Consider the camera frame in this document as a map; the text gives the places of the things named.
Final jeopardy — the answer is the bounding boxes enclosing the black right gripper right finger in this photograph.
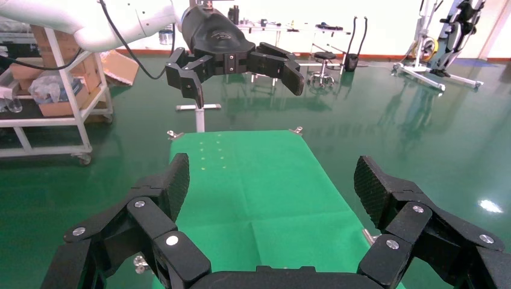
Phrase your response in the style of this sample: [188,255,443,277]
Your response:
[353,155,511,289]

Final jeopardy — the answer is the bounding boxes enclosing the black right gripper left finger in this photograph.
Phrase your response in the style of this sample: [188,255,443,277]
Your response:
[40,152,212,289]

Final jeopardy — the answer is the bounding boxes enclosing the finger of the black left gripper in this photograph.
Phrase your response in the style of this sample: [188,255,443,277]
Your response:
[165,46,219,110]
[246,41,307,97]

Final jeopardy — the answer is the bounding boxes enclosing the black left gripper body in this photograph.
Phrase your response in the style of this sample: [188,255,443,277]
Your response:
[180,4,257,77]

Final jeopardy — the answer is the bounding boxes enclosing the flattened brown cardboard sheet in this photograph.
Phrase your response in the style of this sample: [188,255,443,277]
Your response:
[99,49,140,87]

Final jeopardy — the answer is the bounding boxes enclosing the stacked brown cardboard boxes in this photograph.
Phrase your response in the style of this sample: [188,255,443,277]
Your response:
[31,24,102,95]

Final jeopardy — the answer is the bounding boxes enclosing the low brown cardboard box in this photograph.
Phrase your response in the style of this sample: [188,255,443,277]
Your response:
[37,85,92,119]

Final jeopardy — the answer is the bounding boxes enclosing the small brown cardboard box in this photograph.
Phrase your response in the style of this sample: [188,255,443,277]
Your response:
[8,57,45,93]

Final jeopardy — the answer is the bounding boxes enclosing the white T-shaped table foot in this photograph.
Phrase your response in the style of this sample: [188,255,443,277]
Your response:
[175,102,222,134]

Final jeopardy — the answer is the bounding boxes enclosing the black round stool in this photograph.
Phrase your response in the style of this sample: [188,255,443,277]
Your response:
[308,51,338,89]

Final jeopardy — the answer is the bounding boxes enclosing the green cloth with yellow stars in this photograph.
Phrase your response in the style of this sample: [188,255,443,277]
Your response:
[151,129,406,289]

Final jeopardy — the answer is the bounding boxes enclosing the clear plastic bag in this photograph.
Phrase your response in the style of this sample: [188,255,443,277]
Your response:
[28,70,84,105]

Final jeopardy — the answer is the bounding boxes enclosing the white metal floor stand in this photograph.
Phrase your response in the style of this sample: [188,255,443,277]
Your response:
[393,0,484,93]

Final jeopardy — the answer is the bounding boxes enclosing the white metal shelf cart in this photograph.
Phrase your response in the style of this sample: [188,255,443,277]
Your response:
[0,28,114,166]

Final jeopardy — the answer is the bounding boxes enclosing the yellow round reel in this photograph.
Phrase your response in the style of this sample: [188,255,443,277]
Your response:
[411,35,439,61]

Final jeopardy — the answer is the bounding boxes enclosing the clear plastic container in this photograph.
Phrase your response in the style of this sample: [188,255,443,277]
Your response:
[0,70,24,114]

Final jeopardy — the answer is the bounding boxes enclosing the black hanging robot machine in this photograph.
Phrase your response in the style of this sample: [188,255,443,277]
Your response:
[429,0,487,78]

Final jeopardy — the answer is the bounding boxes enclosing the black floor device with handles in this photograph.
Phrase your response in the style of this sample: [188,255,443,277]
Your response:
[343,16,369,73]

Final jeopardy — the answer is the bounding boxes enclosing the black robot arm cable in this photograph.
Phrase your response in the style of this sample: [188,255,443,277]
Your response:
[98,0,177,81]

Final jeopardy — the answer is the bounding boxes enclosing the black loose cable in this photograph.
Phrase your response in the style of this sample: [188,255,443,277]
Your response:
[0,48,84,73]

